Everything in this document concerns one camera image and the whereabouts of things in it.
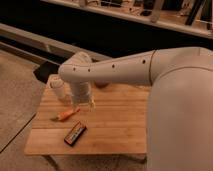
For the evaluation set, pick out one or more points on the dark ceramic bowl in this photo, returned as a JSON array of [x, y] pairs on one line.
[[101, 85]]

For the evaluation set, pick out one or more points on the orange carrot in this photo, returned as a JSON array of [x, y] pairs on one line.
[[65, 115]]

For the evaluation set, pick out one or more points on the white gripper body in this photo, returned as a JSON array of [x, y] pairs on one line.
[[81, 93]]

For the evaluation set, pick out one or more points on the white paper cup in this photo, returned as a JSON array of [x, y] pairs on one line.
[[58, 87]]

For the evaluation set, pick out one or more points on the black orange rectangular box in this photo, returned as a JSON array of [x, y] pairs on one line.
[[75, 133]]

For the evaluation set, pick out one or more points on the wooden table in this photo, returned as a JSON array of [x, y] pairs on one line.
[[117, 125]]

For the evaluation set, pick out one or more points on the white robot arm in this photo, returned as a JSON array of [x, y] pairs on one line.
[[179, 121]]

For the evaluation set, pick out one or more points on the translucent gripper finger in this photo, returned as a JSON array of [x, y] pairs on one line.
[[91, 105]]

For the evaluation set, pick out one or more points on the black floor mat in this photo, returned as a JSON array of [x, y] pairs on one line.
[[43, 72]]

